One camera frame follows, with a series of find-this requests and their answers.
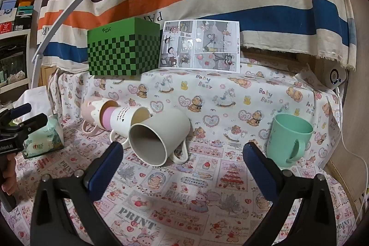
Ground white printed cup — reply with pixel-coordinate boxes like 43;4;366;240
99;107;150;149

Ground pink cup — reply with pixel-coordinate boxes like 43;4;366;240
81;96;119;136

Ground white cable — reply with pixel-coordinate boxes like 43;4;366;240
334;85;369;223

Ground white device with blue ring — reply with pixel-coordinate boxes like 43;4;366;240
325;62;348;89

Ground bear print tablecloth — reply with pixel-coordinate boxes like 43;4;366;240
0;57;358;246

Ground person's left hand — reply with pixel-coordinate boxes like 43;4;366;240
1;154;20;195

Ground green checkered box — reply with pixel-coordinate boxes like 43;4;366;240
87;17;161;77

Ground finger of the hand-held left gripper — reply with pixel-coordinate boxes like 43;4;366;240
0;103;32;127
16;113;48;135

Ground comic print card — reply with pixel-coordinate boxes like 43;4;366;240
159;20;241;73

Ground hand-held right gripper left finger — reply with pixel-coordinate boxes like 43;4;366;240
30;142;124;246

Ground white shelf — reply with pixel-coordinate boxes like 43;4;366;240
0;27;33;94

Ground wooden board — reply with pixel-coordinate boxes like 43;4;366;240
326;0;369;206

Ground green tissue pack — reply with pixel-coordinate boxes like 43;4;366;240
22;115;65;159

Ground green cup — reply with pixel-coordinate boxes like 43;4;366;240
266;114;314;168

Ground beige cup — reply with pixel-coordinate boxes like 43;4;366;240
128;108;191;167

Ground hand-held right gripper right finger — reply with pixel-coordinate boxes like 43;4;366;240
242;142;338;246

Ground white cloth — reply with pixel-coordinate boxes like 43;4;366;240
13;87;56;117

